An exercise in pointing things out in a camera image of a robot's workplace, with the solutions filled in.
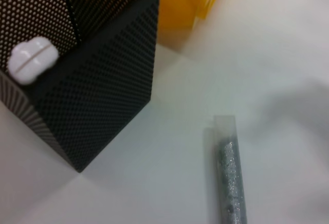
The grey pen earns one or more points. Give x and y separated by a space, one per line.
231 177

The mint green utility knife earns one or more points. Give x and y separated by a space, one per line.
32 60

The black mesh pen holder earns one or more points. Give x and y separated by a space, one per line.
102 85

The yellow plastic bin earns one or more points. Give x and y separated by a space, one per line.
177 5

